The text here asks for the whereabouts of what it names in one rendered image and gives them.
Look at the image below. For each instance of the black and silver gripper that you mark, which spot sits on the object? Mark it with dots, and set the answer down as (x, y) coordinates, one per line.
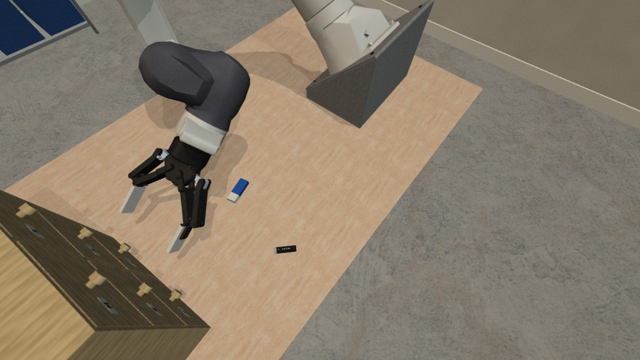
(182, 166)

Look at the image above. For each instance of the black aa battery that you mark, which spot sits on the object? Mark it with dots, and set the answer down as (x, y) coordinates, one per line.
(285, 249)

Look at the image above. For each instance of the blue and white eraser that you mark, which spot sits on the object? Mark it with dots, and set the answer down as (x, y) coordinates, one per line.
(238, 190)

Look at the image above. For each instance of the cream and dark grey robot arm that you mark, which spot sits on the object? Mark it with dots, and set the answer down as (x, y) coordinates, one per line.
(214, 85)

